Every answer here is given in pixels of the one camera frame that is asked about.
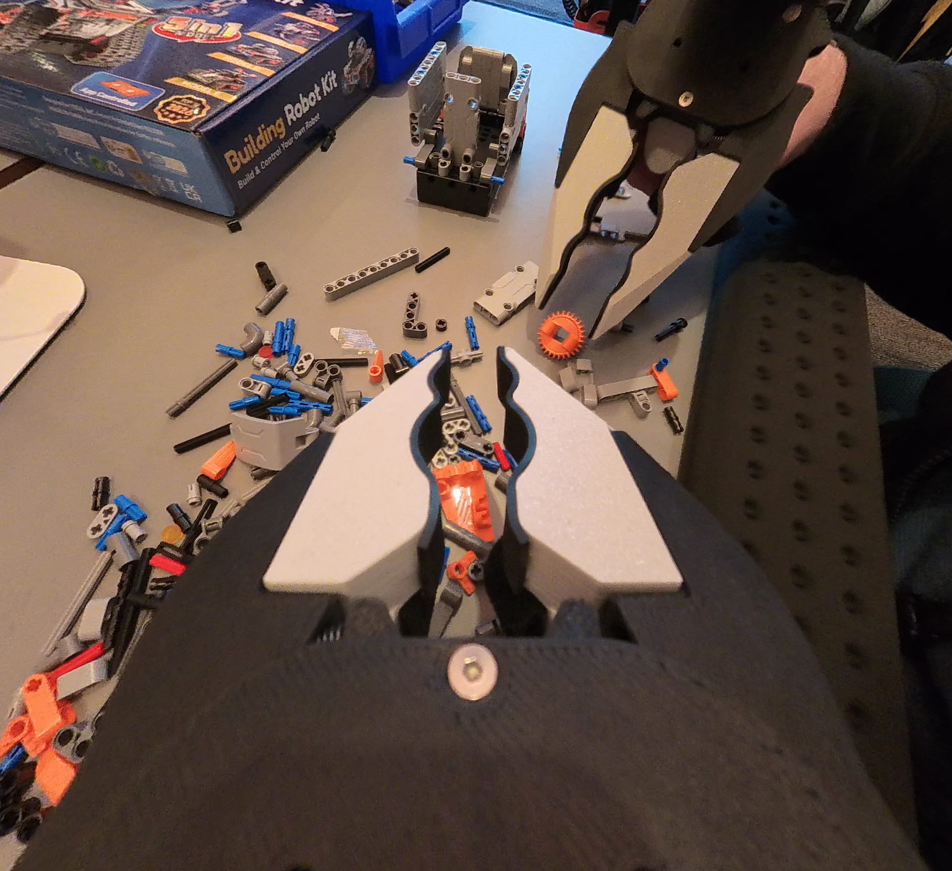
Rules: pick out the long grey holed beam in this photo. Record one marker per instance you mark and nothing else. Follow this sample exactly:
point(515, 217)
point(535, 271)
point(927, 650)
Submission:
point(372, 274)

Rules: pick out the person's right forearm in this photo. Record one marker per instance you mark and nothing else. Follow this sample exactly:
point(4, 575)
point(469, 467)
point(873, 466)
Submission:
point(892, 164)

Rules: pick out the small clear sticker bag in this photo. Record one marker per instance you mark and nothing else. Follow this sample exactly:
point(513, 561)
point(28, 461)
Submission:
point(353, 338)

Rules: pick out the short black axle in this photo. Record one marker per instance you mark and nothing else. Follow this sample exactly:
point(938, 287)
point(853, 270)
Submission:
point(433, 259)

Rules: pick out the black short pin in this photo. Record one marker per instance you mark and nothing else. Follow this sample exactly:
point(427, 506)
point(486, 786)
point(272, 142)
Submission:
point(674, 419)

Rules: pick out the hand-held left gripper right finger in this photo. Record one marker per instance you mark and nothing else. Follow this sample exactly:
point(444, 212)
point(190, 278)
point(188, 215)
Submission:
point(587, 506)

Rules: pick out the orange connector block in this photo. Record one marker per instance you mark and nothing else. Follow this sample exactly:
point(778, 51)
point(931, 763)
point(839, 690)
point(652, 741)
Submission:
point(662, 381)

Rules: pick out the grey partly built model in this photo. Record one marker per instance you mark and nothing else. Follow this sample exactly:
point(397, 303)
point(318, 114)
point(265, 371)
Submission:
point(468, 119)

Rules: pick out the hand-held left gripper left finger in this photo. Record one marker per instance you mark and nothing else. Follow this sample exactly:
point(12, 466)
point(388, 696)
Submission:
point(357, 506)

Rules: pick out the grey tube connector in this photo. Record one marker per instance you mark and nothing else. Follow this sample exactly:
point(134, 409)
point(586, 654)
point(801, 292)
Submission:
point(272, 299)

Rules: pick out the blue robot kit box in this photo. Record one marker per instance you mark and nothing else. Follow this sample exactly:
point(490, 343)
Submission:
point(186, 67)

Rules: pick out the pile of small building parts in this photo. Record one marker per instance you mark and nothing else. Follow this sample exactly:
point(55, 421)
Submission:
point(297, 387)

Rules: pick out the dark grey angled beam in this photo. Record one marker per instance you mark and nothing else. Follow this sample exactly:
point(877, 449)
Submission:
point(410, 317)

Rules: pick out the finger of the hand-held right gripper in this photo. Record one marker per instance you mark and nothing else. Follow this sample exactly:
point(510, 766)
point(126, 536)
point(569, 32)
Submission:
point(584, 171)
point(688, 216)

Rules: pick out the black flat link piece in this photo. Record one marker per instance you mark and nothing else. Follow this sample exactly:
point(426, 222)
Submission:
point(265, 274)

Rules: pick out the person's right hand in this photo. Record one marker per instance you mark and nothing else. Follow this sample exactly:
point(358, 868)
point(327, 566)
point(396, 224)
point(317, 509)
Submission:
point(825, 90)

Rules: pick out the orange toothed gear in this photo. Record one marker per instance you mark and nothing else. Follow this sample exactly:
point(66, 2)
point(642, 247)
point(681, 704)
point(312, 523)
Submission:
point(547, 346)

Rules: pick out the grey rectangular panel piece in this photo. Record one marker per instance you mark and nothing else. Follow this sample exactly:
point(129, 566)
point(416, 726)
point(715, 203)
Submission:
point(506, 291)

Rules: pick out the white book stand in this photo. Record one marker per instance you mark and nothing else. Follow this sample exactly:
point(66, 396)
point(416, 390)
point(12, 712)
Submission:
point(30, 313)

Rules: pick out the black long pin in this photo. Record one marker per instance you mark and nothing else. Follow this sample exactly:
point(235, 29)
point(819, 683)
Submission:
point(671, 329)

